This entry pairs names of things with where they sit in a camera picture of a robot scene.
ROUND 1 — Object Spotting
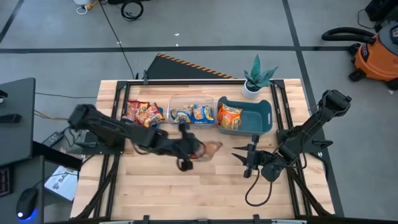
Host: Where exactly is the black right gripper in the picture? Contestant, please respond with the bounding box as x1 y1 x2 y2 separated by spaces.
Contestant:
232 134 277 179

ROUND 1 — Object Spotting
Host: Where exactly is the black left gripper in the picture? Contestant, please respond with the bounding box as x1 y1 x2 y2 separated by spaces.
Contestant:
167 123 208 172

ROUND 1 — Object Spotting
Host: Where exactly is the red roast beef ramen packet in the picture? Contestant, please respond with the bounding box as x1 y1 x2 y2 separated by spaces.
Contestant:
136 109 154 128
194 140 224 163
122 100 150 123
146 102 165 128

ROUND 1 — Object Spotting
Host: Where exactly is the orange ramen packet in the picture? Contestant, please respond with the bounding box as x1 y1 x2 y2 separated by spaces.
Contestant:
217 107 243 131
221 103 243 114

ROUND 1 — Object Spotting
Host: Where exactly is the large teal plastic bin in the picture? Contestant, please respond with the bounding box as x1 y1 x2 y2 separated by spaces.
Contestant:
216 95 274 137

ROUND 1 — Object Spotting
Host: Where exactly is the clear plastic bin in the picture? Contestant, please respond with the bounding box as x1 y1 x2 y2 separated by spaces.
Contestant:
167 95 216 130

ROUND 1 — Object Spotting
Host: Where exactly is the green plant in white pot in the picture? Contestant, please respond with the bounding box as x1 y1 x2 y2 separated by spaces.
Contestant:
242 54 279 100

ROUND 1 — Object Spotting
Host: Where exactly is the black mat with striped edge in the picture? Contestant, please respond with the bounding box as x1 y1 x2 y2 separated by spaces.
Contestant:
146 52 238 80

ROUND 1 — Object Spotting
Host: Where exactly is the black power adapter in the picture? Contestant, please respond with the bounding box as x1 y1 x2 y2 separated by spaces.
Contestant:
42 131 65 148

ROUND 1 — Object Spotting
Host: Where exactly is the orange shop vacuum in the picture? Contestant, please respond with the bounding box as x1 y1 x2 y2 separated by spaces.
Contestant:
348 21 398 91

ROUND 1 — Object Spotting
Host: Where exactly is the black computer mouse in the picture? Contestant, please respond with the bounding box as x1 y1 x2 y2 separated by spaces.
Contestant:
15 187 40 221

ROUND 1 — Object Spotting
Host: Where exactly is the dark grey desk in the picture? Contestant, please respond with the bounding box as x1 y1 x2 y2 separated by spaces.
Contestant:
0 77 46 224

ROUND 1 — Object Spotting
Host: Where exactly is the black remote control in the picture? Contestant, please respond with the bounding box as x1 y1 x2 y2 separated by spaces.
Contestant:
0 113 22 124

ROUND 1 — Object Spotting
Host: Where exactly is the black keyboard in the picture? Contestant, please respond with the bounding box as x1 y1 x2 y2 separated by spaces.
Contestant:
0 166 15 198

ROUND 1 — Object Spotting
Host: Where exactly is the black equipment case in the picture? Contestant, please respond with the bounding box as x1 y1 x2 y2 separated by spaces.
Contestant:
357 0 398 32

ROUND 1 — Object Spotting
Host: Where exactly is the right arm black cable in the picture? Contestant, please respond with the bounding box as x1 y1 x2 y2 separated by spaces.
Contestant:
244 167 275 207

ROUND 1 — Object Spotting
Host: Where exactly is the black aluminium rig frame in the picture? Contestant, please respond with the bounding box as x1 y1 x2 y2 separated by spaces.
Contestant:
71 79 335 224

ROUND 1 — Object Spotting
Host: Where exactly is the long black floor cable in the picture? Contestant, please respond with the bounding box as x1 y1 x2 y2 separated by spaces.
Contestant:
98 0 137 80

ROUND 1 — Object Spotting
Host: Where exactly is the thin black floor cable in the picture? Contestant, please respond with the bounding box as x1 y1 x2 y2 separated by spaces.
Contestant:
34 91 98 100

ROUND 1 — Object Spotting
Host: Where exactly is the yellow floor cable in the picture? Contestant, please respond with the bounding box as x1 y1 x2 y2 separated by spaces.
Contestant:
34 109 71 122

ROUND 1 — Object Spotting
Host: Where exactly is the black vacuum hose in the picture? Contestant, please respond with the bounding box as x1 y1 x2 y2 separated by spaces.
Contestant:
321 27 377 45

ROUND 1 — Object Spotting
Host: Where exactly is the coiled black cable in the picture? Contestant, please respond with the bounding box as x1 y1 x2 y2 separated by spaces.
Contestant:
107 0 150 22

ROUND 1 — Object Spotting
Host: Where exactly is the white floor device with cable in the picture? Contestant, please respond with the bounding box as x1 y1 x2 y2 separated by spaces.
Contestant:
73 0 101 16

